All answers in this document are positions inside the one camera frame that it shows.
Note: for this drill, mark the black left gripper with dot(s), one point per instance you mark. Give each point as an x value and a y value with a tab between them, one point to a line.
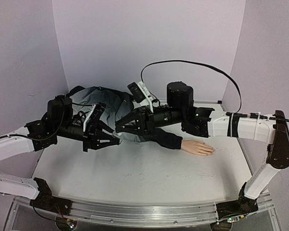
94	137

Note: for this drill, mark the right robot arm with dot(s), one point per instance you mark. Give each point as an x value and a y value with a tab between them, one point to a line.
207	122

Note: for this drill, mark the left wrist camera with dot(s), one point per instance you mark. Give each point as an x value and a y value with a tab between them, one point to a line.
92	120

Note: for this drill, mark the aluminium front rail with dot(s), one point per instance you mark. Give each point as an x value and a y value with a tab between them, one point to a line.
142	216

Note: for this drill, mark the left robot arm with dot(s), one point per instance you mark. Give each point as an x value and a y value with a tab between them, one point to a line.
59	121

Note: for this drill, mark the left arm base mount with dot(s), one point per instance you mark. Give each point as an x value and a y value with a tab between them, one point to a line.
48	202

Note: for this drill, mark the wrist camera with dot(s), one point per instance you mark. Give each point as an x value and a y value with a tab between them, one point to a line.
92	120
142	95

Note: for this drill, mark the mannequin hand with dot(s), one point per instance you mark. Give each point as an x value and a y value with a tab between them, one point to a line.
197	148

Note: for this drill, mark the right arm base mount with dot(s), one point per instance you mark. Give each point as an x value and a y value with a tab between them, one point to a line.
236	208

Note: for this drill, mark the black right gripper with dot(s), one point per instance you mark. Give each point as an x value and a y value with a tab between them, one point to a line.
147	120

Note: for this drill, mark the grey and black jacket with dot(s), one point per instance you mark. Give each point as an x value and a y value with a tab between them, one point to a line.
147	138

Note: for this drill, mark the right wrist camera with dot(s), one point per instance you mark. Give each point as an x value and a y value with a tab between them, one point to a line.
142	95

